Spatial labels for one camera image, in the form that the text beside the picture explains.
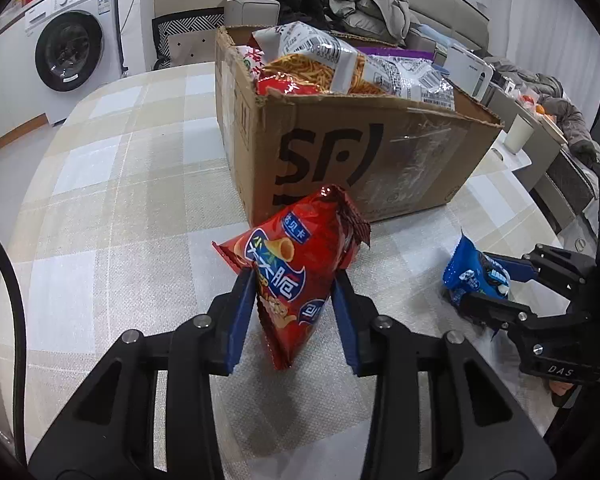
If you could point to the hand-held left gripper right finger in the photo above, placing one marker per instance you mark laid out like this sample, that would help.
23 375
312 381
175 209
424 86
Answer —
347 330

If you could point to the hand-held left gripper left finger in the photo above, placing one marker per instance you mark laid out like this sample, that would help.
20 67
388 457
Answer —
242 320

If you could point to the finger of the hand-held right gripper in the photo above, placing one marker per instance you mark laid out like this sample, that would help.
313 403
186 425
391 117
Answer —
520 269
495 309

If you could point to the blue cookie packet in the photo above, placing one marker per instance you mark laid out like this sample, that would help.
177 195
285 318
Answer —
467 272

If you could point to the red cone snack bag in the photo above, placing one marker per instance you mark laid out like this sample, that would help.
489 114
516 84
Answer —
290 270

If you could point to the brown cardboard box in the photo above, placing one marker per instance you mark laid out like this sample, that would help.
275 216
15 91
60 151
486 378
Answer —
380 160

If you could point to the purple silver snack bag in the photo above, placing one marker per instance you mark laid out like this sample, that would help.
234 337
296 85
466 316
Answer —
400 53
415 77

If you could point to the white red snack bag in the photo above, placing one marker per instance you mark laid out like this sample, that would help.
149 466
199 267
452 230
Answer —
252 60

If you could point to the person's right hand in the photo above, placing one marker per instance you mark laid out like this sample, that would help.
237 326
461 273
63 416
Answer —
561 390

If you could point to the white cup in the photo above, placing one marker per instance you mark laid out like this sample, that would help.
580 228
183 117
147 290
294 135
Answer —
517 132

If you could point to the grey padded coat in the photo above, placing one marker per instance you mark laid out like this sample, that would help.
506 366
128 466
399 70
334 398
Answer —
565 115

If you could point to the checked beige tablecloth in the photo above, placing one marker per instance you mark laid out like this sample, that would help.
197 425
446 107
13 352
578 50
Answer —
130 185

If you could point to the white countertop appliance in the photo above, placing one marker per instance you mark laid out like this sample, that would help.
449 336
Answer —
470 70

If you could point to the grey jacket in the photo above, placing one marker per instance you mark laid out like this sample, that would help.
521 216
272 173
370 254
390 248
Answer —
370 10

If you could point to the grey sofa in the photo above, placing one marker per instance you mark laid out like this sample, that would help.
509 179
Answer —
250 10

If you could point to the black jacket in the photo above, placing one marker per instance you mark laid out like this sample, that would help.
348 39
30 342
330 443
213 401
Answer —
300 5

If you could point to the white kitchen counter cabinet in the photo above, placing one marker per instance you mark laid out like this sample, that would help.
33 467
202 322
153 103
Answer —
10 85

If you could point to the white washing machine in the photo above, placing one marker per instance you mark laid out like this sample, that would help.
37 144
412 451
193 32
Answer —
95 5

